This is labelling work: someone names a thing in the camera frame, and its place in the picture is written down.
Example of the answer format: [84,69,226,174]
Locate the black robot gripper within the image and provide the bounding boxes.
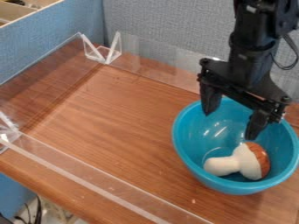
[197,58,292,140]

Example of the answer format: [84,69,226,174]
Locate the white brown plush mushroom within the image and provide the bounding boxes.
[203,142,271,180]

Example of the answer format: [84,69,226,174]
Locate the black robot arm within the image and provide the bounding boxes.
[197,0,299,140]

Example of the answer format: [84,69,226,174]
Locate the blue plastic bowl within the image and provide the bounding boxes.
[172,98,299,195]

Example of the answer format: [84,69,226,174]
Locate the clear acrylic back barrier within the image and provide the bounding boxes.
[116,33,299,127]

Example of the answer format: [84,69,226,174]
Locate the clear acrylic barrier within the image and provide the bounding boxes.
[116,33,299,127]
[0,110,212,224]

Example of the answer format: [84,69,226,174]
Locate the clear acrylic front barrier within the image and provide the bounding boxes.
[0,110,212,224]

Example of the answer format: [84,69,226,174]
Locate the wooden shelf box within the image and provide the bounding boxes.
[0,0,64,29]

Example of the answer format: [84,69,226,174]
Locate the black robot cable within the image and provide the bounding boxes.
[270,34,299,71]

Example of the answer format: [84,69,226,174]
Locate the clear acrylic corner bracket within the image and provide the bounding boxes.
[80,31,123,65]

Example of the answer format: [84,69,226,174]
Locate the black cables under table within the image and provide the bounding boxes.
[0,194,44,224]

